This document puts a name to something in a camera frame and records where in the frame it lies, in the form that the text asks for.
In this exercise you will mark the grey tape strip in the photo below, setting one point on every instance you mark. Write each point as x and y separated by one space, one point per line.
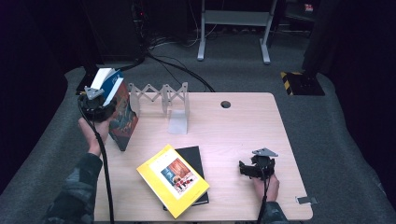
306 200

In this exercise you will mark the black hazard-striped stand base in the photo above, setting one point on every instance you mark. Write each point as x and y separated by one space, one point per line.
82 84
305 84

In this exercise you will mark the small red white box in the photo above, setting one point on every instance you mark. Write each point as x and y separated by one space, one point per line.
308 7

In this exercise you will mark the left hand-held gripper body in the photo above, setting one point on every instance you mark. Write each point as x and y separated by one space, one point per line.
95 109

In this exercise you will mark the yellow book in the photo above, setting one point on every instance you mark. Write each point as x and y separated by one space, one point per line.
172 180

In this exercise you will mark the white expandable bookend rack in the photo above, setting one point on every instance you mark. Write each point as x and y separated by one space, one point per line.
179 123

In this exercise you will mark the person's right hand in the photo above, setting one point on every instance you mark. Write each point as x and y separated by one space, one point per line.
269 189

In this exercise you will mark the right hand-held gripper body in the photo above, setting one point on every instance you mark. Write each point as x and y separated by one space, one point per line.
264 166

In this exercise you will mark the person's left hand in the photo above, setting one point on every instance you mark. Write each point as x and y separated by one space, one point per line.
95 133

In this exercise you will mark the white metal stand frame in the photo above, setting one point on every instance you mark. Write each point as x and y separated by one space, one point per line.
236 17

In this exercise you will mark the black cabinet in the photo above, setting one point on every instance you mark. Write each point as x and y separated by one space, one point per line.
115 31

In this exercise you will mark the round black table grommet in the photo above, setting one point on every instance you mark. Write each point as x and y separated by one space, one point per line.
225 104

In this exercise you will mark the blue book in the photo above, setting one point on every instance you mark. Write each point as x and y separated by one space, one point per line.
113 81

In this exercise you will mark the black book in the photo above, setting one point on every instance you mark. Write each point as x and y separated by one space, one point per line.
194 155

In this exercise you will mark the red illustrated book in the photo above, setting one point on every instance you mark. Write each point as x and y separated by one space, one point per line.
126 124

